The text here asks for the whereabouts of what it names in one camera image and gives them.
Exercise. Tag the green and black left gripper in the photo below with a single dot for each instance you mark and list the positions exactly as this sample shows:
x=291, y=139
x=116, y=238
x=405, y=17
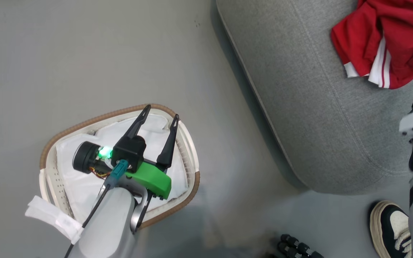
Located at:
x=152, y=181

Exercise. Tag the red white garment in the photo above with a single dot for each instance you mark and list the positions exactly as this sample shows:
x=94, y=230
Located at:
x=400, y=32

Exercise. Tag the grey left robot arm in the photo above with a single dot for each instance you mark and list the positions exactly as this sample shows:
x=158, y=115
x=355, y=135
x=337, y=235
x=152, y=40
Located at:
x=109, y=222

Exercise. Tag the grey fabric sofa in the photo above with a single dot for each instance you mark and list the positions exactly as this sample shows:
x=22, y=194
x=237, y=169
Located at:
x=317, y=107

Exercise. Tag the white laundry basket brown rim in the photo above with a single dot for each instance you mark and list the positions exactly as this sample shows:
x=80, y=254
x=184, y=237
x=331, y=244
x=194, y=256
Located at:
x=192, y=157

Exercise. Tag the black and cream sneaker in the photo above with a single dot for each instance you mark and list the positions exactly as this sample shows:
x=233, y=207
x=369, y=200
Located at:
x=389, y=229

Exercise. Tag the black round wrist camera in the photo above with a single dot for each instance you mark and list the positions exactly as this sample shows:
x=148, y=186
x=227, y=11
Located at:
x=84, y=157

